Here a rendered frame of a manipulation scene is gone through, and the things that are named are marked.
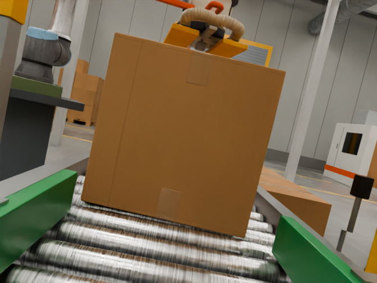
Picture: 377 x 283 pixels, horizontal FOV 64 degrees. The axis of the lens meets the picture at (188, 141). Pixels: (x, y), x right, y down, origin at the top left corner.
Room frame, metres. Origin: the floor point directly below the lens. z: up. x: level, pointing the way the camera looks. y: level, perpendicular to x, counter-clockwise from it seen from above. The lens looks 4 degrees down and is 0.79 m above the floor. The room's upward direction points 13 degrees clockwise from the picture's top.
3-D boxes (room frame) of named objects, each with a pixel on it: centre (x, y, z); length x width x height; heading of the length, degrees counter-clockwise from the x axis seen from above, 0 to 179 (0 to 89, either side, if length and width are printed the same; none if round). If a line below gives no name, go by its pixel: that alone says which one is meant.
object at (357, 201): (0.63, -0.37, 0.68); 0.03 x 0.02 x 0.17; 94
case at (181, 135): (1.00, 0.02, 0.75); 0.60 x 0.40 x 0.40; 0
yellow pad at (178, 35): (1.26, 0.13, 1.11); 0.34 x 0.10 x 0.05; 12
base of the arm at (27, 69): (1.64, 0.88, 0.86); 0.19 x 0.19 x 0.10
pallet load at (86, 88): (8.63, 3.24, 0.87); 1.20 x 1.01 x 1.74; 6
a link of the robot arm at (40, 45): (1.65, 0.88, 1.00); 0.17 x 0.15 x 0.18; 3
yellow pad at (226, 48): (1.30, -0.05, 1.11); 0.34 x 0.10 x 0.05; 12
